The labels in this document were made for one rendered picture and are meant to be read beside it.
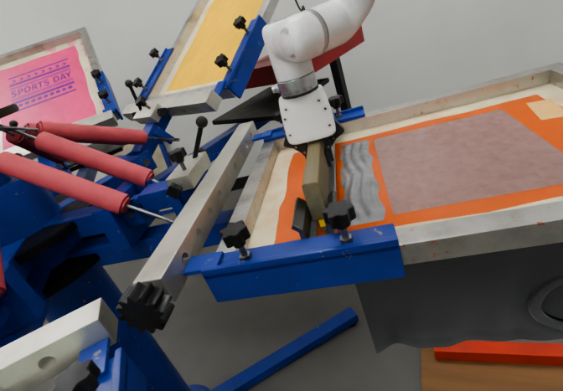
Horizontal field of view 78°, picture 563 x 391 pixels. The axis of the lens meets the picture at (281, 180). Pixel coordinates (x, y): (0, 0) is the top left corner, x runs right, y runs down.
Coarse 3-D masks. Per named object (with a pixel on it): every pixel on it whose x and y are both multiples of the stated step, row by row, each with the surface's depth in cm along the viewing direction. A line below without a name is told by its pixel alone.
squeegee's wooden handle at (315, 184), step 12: (312, 144) 71; (312, 156) 66; (324, 156) 72; (312, 168) 61; (324, 168) 68; (312, 180) 58; (324, 180) 64; (312, 192) 58; (324, 192) 61; (312, 204) 59; (324, 204) 59; (312, 216) 60
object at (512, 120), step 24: (528, 96) 83; (432, 120) 88; (456, 120) 84; (480, 120) 80; (504, 120) 77; (528, 120) 73; (552, 120) 70; (336, 144) 94; (384, 144) 85; (408, 144) 81; (432, 144) 77; (456, 144) 74; (480, 144) 71; (288, 168) 90; (336, 168) 82; (384, 168) 75
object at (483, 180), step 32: (448, 160) 70; (480, 160) 66; (512, 160) 63; (544, 160) 60; (288, 192) 79; (384, 192) 67; (416, 192) 64; (448, 192) 61; (480, 192) 58; (512, 192) 55; (544, 192) 53; (288, 224) 68
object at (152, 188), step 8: (152, 184) 86; (160, 184) 85; (144, 192) 84; (152, 192) 82; (160, 192) 81; (184, 192) 80; (192, 192) 80; (144, 200) 83; (152, 200) 83; (160, 200) 82; (184, 200) 82; (144, 208) 84; (152, 208) 84; (160, 208) 84
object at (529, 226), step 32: (448, 96) 90; (480, 96) 89; (352, 128) 97; (256, 160) 93; (256, 192) 77; (448, 224) 48; (480, 224) 47; (512, 224) 45; (544, 224) 44; (416, 256) 49; (448, 256) 48
